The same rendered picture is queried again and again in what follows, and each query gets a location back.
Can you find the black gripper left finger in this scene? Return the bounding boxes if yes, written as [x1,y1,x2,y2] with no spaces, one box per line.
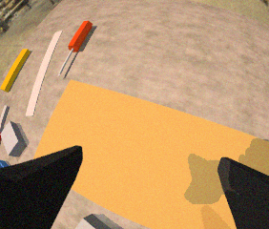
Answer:
[0,145,84,229]

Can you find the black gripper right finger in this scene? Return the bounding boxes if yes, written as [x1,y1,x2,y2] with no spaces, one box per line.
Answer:
[217,156,269,229]

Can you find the blue rectangular tray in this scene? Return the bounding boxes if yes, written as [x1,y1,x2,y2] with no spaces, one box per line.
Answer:
[0,159,8,168]

